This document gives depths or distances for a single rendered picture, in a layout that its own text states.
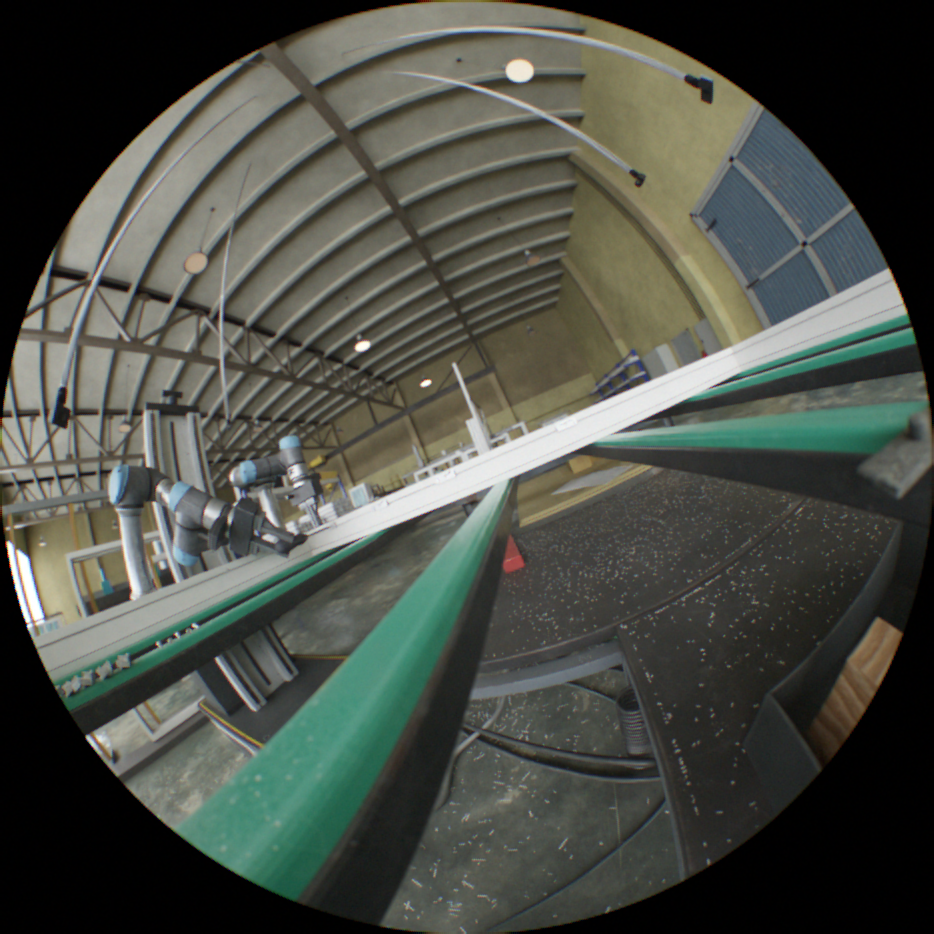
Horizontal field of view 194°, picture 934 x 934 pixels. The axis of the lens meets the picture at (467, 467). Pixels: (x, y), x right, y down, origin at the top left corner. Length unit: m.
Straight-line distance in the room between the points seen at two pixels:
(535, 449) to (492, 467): 0.10
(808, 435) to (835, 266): 5.87
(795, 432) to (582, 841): 0.91
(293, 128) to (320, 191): 2.06
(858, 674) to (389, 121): 8.07
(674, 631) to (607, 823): 0.63
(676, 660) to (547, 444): 0.48
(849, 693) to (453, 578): 0.29
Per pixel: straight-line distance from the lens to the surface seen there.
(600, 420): 0.64
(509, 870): 0.96
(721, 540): 0.63
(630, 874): 0.91
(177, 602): 0.69
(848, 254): 5.95
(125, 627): 0.68
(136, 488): 1.06
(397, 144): 8.15
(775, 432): 0.20
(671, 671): 0.41
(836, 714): 0.29
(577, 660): 0.50
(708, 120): 7.12
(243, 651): 1.50
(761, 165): 6.48
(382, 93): 7.72
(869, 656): 0.25
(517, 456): 0.61
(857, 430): 0.17
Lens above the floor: 0.91
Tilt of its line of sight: 1 degrees up
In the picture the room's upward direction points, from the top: 23 degrees counter-clockwise
